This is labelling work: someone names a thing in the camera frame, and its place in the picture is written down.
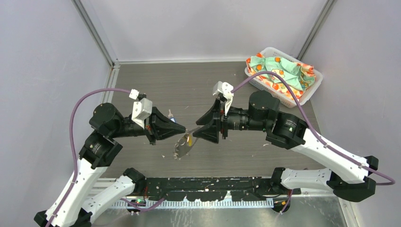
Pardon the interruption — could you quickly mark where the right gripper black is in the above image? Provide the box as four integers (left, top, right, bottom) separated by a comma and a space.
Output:
192, 96, 268, 143

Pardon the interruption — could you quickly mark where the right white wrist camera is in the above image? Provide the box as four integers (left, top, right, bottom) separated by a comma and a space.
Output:
213, 81, 234, 116

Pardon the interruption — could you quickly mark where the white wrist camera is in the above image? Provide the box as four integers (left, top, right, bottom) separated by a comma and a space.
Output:
213, 81, 234, 116
131, 98, 153, 129

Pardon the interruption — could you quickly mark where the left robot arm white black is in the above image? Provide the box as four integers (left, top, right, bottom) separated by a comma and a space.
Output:
34, 103, 186, 227

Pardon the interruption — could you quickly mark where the colourful printed cloth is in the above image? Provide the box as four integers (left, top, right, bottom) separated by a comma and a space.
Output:
246, 53, 316, 101

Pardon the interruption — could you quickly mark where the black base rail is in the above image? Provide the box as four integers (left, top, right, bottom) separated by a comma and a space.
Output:
132, 177, 290, 202

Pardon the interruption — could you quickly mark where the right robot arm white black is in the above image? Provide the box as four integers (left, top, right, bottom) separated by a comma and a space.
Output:
193, 91, 378, 202

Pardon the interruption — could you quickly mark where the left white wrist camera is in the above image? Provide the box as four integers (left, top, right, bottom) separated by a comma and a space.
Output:
131, 98, 153, 129

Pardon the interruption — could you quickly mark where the white plastic basket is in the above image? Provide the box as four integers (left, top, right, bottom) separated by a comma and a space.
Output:
244, 47, 323, 108

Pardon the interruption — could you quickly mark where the blue capped key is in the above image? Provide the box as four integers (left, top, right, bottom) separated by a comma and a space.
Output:
168, 109, 176, 122

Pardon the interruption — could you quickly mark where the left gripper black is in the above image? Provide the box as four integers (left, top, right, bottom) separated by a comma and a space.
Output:
112, 105, 187, 143

